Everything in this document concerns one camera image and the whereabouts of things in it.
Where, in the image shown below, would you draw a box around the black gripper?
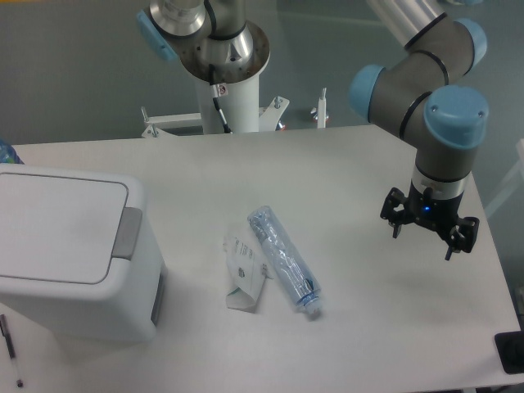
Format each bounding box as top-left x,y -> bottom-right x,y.
380,184 -> 480,261

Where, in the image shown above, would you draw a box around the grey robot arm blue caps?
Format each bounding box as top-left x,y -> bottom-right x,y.
136,1 -> 489,254

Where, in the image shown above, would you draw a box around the white trash can body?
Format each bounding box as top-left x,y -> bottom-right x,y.
1,164 -> 166,341

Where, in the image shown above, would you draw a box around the white trash can lid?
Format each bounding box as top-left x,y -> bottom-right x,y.
1,165 -> 146,285

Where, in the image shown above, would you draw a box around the black device at table edge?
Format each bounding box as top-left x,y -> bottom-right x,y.
495,331 -> 523,375

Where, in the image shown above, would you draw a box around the crushed clear plastic bottle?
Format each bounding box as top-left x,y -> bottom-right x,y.
247,206 -> 323,318

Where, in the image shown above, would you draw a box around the crumpled white paper carton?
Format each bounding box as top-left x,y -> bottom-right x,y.
223,223 -> 273,313

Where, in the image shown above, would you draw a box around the blue patterned object left edge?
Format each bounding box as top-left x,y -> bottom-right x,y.
0,139 -> 24,165

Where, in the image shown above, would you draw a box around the black pen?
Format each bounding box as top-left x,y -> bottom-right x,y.
1,314 -> 25,389

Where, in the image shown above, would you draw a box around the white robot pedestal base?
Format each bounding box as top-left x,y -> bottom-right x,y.
141,75 -> 290,138

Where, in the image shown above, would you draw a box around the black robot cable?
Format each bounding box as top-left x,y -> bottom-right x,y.
206,63 -> 234,134

